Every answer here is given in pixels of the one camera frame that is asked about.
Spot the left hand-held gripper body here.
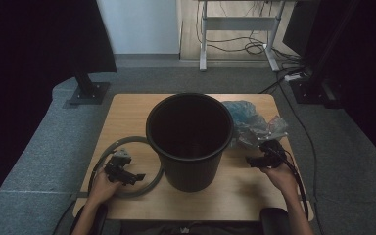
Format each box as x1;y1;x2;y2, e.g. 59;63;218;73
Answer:
103;148;133;184

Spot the person's dark clothing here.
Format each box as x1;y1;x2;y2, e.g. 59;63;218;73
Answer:
120;220;262;235

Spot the black plastic trash bin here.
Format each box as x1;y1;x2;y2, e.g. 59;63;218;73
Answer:
145;92;236;194

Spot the black stand with square base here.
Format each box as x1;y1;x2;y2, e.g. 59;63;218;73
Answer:
67;70;112;106

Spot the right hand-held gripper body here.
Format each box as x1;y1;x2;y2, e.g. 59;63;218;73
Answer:
258;129;290;169

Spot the small grey bracket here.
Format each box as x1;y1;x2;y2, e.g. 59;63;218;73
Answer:
70;192;90;201

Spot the thick black floor cable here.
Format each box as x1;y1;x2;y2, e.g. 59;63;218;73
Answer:
258;66;306;95

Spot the tangle of black cables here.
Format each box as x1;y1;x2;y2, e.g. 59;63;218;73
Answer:
205;32;305;67

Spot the blue crumpled waste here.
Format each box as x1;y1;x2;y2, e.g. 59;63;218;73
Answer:
223;101;259;126

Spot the white power strip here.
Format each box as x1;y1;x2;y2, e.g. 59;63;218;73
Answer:
283;72;304;83

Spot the dark flat panel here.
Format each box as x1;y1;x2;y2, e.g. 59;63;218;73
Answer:
281;0;311;57

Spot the long thin black floor cable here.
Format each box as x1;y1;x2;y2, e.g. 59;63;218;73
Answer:
275;70;325;235

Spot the white metal desk frame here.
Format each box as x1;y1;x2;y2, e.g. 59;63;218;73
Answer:
198;0;288;72

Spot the person's left hand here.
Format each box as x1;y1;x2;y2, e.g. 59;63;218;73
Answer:
87;165;125;208

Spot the grey plastic bin ring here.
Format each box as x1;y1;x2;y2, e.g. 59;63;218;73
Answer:
90;135;165;200

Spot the person's right hand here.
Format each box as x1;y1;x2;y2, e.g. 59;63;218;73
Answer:
259;162;301;198

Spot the grey translucent plastic bag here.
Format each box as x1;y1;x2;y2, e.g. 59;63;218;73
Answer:
220;99;290;151

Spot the black stand with large base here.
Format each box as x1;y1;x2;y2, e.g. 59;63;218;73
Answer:
288;0;364;110

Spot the right hand-held gripper black cable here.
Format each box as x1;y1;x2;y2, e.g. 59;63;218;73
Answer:
263;142;311;221

